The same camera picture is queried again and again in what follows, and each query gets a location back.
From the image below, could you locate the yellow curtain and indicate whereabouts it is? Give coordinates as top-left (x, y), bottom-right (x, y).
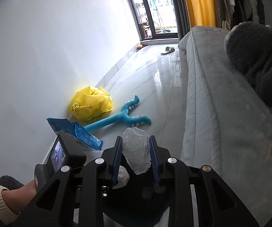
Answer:
top-left (185, 0), bottom-right (216, 28)

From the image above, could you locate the blue white snack bag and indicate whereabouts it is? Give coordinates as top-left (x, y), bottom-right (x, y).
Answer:
top-left (47, 118), bottom-right (103, 151)

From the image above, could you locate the blue plush cat toy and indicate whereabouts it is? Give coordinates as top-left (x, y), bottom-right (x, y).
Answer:
top-left (84, 95), bottom-right (151, 132)

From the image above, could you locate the light grey bed mattress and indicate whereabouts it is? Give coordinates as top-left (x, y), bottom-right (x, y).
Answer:
top-left (179, 26), bottom-right (272, 226)

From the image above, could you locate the yellow plastic bag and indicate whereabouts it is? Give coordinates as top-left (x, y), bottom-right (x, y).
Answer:
top-left (69, 86), bottom-right (114, 123)

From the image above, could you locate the clear plastic bottle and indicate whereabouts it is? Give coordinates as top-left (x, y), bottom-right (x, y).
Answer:
top-left (122, 127), bottom-right (151, 175)

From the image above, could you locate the black framed balcony door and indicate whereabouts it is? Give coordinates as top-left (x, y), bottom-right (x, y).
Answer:
top-left (129, 0), bottom-right (178, 41)

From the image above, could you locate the dark grey fleece blanket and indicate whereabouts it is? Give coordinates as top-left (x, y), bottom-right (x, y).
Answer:
top-left (224, 22), bottom-right (272, 108)

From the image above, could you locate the dark grey curtain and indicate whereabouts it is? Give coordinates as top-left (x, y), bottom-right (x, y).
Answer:
top-left (173, 0), bottom-right (190, 40)

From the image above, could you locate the person's left hand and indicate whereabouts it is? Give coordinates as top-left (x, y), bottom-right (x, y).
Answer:
top-left (1, 180), bottom-right (37, 214)

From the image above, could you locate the clothes rack with garments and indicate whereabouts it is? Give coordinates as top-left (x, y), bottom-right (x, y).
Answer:
top-left (213, 0), bottom-right (265, 30)

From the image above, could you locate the orange object by door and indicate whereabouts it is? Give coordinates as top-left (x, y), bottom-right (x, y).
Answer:
top-left (136, 44), bottom-right (147, 52)

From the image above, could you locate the white tissue ball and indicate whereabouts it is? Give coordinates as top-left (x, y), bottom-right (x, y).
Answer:
top-left (113, 166), bottom-right (130, 189)

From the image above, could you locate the grey fuzzy slipper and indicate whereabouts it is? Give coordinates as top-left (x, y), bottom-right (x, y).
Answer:
top-left (0, 175), bottom-right (24, 190)

